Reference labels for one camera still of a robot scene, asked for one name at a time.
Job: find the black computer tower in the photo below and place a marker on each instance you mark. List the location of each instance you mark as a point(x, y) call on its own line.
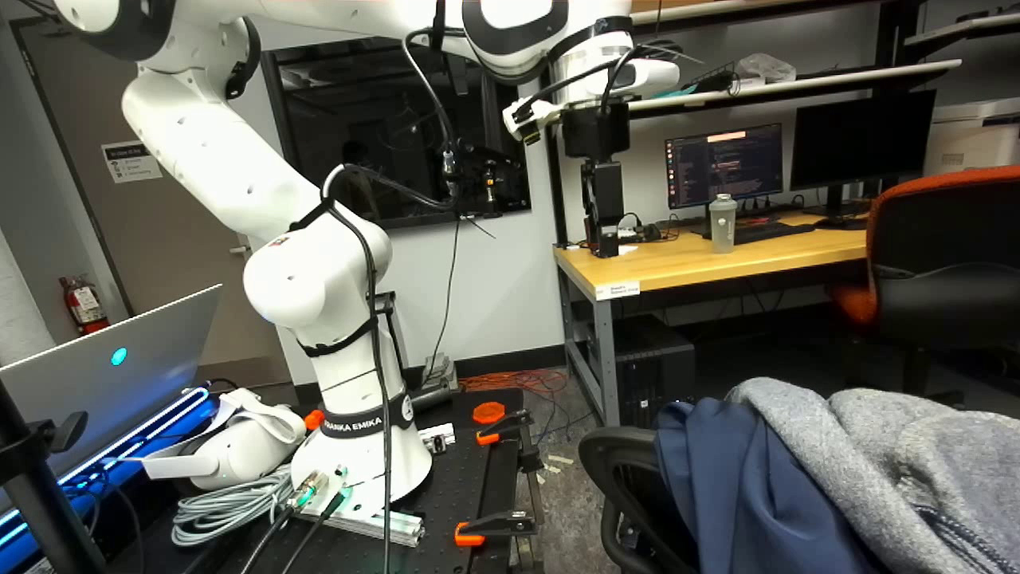
point(655, 365)

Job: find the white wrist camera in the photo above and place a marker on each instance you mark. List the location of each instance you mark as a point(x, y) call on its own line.
point(624, 78)

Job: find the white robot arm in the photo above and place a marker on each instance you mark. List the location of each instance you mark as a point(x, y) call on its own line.
point(317, 263)

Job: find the right dark computer monitor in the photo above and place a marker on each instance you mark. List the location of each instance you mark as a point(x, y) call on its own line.
point(861, 142)

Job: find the red fire extinguisher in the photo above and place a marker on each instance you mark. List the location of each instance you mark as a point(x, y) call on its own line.
point(84, 306)

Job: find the left computer monitor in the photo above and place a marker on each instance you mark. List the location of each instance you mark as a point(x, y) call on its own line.
point(740, 164)

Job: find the grey bottle on desk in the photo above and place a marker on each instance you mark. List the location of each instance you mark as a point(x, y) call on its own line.
point(721, 220)

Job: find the white paper wall sign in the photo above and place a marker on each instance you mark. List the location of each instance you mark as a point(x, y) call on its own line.
point(127, 161)

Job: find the black office chair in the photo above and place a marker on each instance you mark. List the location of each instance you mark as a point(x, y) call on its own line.
point(643, 526)

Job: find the grey and blue hoodie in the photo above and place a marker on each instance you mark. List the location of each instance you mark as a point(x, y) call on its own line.
point(783, 479)

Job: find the wooden workbench desk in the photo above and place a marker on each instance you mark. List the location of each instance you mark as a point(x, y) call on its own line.
point(597, 288)

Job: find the silver laptop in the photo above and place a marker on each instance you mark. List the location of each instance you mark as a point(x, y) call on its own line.
point(119, 374)

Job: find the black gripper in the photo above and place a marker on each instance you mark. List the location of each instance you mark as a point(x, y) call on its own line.
point(597, 136)

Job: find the dark wall-mounted screen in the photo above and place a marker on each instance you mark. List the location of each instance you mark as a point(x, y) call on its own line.
point(429, 159)

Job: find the orange clamp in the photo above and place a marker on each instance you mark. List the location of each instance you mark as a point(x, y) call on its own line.
point(492, 419)

